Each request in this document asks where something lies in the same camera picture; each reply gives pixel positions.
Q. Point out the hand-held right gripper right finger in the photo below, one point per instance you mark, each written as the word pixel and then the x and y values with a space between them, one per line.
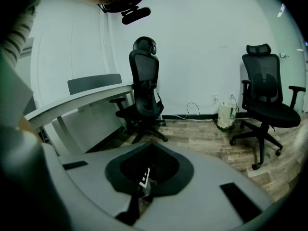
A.
pixel 204 189

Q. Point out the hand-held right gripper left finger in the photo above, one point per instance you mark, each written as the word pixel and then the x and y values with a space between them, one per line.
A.
pixel 91 177

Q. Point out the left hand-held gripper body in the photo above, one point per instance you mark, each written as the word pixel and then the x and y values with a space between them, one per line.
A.
pixel 12 97

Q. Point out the person's left forearm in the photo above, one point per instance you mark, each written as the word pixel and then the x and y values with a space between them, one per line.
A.
pixel 29 129

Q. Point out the white desk leg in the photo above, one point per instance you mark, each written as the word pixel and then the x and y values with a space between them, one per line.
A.
pixel 67 136

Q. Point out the person's striped shirt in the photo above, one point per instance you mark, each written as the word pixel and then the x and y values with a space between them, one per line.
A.
pixel 16 40

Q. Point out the white green printed bag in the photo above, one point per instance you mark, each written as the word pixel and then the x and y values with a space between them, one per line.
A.
pixel 226 117

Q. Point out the dark gray desk divider panel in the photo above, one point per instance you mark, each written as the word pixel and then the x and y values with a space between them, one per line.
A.
pixel 96 82

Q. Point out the black office chair with hanger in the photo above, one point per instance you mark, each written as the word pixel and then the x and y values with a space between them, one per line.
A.
pixel 144 80

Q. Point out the black mesh office chair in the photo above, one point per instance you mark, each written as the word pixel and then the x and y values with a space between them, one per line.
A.
pixel 264 85

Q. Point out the white wall socket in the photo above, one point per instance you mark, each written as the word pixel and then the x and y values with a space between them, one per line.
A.
pixel 231 96
pixel 215 97

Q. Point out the black head-mounted camera rig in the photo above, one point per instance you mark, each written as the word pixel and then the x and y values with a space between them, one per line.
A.
pixel 134 13

